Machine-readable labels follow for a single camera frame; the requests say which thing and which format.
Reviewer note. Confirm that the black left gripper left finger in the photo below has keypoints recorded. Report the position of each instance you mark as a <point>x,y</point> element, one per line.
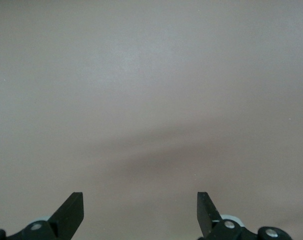
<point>66,215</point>

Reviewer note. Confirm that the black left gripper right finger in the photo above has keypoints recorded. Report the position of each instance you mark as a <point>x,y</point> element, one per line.
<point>206,212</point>

